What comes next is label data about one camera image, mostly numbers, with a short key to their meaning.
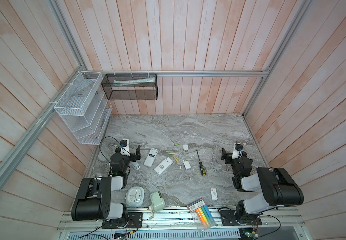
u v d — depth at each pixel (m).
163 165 0.91
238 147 0.76
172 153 0.98
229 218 0.73
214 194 0.80
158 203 0.74
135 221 0.73
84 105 0.69
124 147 0.75
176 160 0.95
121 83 0.89
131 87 1.04
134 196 0.78
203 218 0.73
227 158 0.82
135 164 0.85
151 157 0.95
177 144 1.04
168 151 0.99
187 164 0.93
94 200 0.44
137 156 0.82
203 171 0.88
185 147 1.01
